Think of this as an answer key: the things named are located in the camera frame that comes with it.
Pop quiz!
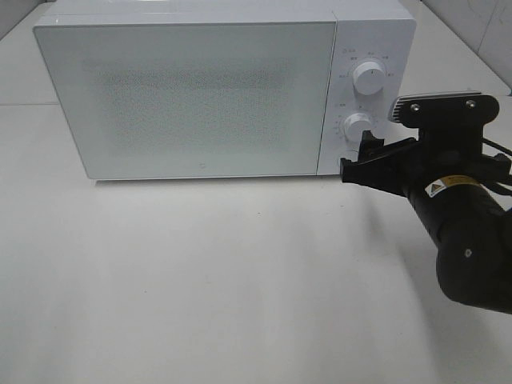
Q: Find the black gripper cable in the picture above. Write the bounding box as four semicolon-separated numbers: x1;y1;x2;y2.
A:
479;138;512;197

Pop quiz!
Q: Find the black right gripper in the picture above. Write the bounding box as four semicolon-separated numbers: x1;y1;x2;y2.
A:
339;126;511;240

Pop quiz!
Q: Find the white microwave oven body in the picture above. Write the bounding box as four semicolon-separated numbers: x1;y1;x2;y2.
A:
33;1;416;177

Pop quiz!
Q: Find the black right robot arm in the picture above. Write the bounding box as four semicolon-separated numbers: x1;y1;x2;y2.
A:
340;130;511;314

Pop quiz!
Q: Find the white microwave knob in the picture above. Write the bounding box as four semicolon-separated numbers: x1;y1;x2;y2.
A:
342;113;374;142
351;59;386;96

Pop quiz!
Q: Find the white microwave door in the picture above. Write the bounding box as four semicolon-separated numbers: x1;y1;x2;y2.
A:
34;22;335;180

